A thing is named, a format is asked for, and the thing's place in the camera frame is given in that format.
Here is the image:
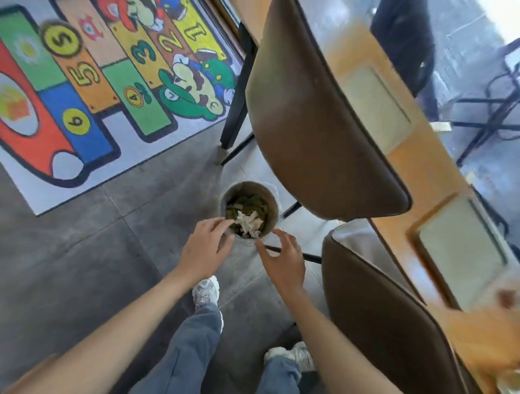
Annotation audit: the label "person's right hand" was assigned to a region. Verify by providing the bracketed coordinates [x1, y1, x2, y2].
[254, 228, 308, 300]

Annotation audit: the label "person's blue jeans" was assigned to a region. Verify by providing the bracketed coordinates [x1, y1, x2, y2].
[129, 304, 314, 394]

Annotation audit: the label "square wooden tray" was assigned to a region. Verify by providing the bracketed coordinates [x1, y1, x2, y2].
[408, 193, 511, 313]
[339, 64, 413, 157]

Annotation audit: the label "person's right forearm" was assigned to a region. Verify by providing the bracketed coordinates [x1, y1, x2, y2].
[280, 286, 403, 394]

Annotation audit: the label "person's left shoe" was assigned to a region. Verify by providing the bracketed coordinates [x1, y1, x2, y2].
[192, 275, 225, 334]

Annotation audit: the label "person's left hand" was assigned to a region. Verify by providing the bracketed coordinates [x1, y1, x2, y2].
[177, 217, 236, 285]

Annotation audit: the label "person's left forearm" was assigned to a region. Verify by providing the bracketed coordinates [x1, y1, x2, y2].
[8, 267, 212, 394]

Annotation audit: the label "dark green leafy waste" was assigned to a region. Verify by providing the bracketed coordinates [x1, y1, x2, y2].
[225, 194, 270, 236]

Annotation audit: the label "person's shoe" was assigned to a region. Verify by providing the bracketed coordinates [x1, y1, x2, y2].
[192, 275, 225, 334]
[264, 342, 316, 372]

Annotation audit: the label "round brown trash can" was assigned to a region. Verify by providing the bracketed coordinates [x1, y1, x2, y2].
[219, 180, 281, 244]

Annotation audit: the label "person's right shoe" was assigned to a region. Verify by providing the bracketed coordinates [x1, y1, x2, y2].
[264, 342, 316, 372]

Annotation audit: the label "colourful hopscotch rug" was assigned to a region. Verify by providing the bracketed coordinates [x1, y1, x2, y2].
[0, 0, 244, 216]

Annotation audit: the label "brown leather chair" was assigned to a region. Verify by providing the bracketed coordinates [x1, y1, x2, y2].
[220, 0, 413, 223]
[264, 219, 484, 394]

